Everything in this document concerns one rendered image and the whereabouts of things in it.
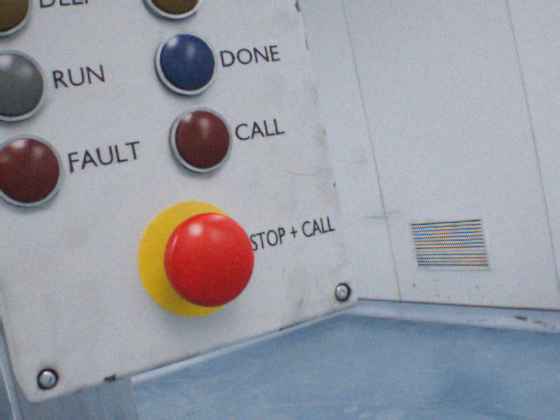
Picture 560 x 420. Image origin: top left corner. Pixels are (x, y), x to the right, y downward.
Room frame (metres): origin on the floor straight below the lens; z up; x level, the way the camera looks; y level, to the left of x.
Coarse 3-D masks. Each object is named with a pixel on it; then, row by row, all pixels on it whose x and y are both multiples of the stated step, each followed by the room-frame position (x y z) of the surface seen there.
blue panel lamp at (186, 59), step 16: (176, 48) 0.31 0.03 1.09; (192, 48) 0.31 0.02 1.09; (208, 48) 0.32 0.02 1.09; (160, 64) 0.31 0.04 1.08; (176, 64) 0.31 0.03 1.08; (192, 64) 0.31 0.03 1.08; (208, 64) 0.32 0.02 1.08; (176, 80) 0.31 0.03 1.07; (192, 80) 0.31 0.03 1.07; (208, 80) 0.32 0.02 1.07
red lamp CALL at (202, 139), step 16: (192, 112) 0.31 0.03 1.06; (208, 112) 0.32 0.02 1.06; (176, 128) 0.31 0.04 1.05; (192, 128) 0.31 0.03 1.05; (208, 128) 0.31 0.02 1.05; (224, 128) 0.32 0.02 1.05; (176, 144) 0.31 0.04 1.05; (192, 144) 0.31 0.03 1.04; (208, 144) 0.31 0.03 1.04; (224, 144) 0.32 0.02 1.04; (192, 160) 0.31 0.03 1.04; (208, 160) 0.31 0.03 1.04
